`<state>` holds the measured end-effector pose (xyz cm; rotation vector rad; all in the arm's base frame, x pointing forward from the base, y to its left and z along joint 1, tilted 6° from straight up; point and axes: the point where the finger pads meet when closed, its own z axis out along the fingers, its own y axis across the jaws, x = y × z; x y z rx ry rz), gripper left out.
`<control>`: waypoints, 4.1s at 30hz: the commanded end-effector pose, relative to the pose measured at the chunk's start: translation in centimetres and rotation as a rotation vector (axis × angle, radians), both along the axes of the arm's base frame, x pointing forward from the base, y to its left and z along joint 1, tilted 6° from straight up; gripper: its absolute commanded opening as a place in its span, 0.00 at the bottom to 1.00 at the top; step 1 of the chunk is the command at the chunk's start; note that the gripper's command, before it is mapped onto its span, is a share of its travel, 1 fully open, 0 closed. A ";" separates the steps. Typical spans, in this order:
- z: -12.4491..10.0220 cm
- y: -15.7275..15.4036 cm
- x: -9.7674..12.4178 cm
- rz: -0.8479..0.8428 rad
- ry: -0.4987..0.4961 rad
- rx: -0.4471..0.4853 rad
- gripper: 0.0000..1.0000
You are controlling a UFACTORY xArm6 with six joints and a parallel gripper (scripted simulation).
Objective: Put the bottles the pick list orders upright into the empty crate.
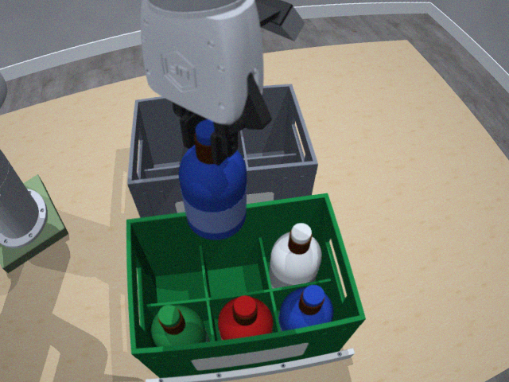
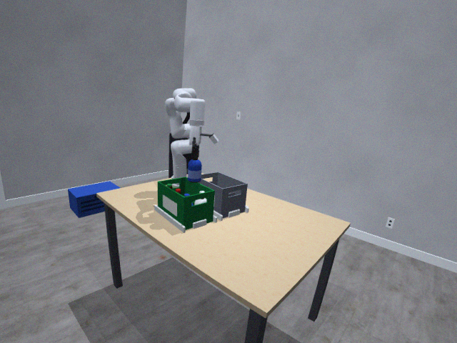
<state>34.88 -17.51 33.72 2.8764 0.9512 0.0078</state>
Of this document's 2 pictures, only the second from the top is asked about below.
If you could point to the white bottle with grey label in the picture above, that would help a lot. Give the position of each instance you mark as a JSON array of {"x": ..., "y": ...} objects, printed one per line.
[{"x": 200, "y": 201}]

